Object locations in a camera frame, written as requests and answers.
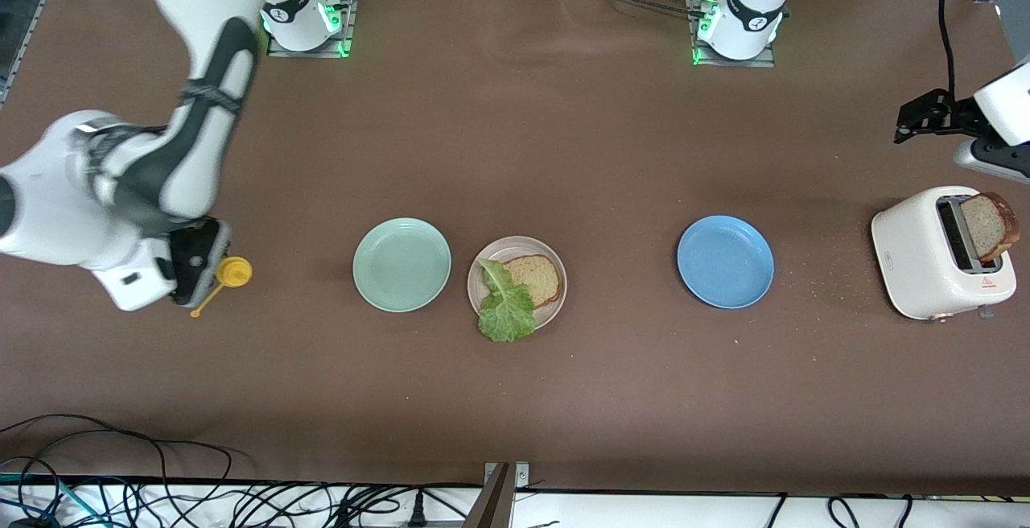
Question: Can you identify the yellow mustard squeeze bottle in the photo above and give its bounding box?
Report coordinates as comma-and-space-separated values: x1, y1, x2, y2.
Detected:
190, 257, 253, 319

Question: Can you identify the green lettuce leaf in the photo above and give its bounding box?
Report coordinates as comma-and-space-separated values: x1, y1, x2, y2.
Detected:
476, 258, 537, 344

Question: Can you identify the brown bread slice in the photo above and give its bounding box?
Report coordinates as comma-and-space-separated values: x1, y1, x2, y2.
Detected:
960, 192, 1021, 263
503, 254, 562, 309

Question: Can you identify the blue plate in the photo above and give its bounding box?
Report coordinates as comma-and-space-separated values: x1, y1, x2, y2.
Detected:
677, 215, 775, 310

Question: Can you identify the mint green plate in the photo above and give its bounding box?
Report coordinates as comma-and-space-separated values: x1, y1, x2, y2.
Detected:
352, 217, 452, 313

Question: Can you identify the beige plate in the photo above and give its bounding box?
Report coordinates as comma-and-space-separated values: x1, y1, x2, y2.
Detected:
468, 236, 568, 334

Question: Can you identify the white toaster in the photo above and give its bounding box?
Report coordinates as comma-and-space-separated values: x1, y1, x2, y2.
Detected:
871, 186, 1017, 322

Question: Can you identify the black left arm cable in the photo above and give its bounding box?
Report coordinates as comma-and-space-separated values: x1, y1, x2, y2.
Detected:
937, 0, 962, 98

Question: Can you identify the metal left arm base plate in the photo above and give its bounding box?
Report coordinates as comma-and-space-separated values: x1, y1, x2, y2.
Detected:
688, 0, 777, 68

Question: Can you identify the black looping cable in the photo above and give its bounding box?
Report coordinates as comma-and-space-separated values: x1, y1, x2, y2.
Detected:
0, 414, 234, 505

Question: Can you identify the teal cable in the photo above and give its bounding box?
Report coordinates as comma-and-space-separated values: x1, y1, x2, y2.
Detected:
0, 472, 89, 517

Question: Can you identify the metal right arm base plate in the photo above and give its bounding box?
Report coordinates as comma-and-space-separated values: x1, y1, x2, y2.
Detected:
267, 0, 359, 58

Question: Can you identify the dark grey metal post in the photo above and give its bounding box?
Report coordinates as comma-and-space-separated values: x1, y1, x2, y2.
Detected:
463, 464, 516, 528

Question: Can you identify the grey metal table bracket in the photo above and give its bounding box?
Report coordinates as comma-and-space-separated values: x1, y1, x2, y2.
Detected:
484, 462, 530, 489

